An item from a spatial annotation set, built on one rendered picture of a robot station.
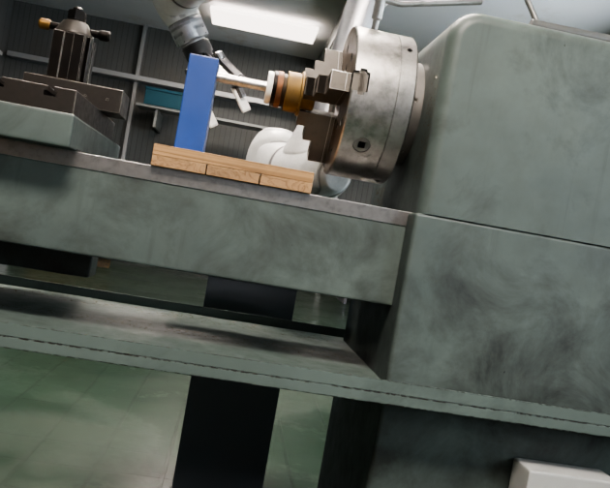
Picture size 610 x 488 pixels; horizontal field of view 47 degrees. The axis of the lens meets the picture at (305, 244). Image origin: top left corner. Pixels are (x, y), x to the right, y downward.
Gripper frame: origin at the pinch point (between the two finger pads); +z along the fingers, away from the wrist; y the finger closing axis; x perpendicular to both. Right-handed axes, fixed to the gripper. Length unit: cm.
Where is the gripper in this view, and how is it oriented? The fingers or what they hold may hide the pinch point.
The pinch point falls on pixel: (228, 115)
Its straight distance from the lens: 190.2
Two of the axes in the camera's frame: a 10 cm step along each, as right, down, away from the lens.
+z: 4.1, 8.9, 2.0
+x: 5.8, -4.2, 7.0
